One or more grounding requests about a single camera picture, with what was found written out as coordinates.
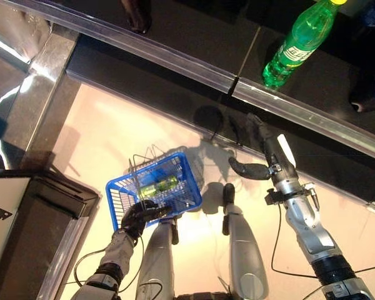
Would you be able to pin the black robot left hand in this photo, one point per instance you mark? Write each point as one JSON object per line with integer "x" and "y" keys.
{"x": 137, "y": 218}

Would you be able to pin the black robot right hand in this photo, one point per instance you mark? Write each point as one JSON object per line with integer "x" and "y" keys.
{"x": 281, "y": 156}

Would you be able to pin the blue plastic shopping basket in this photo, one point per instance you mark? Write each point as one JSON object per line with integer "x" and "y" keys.
{"x": 193, "y": 187}

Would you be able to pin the green soda bottle yellow cap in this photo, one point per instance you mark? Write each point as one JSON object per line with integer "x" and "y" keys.
{"x": 300, "y": 47}

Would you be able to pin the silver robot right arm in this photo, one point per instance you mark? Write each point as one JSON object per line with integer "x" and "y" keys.
{"x": 303, "y": 225}

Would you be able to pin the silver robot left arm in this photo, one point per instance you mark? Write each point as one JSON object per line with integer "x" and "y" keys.
{"x": 115, "y": 253}

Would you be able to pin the green bottle in basket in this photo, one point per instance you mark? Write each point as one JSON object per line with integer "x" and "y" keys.
{"x": 159, "y": 186}

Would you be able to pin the silver robot left leg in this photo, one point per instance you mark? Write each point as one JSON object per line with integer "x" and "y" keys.
{"x": 156, "y": 250}

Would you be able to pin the black shelf base board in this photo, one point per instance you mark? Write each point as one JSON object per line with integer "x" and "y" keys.
{"x": 50, "y": 250}
{"x": 162, "y": 93}

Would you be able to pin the black robot waist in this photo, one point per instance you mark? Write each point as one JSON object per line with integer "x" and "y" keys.
{"x": 206, "y": 297}

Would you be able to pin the white shelf back panel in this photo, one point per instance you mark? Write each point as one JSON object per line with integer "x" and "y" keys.
{"x": 6, "y": 237}

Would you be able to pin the dark stone ledge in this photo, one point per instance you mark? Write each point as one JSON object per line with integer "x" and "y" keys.
{"x": 34, "y": 109}

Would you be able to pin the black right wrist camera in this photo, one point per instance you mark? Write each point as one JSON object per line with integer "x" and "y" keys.
{"x": 273, "y": 197}

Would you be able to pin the black metal bracket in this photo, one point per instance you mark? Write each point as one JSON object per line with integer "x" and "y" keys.
{"x": 0, "y": 210}

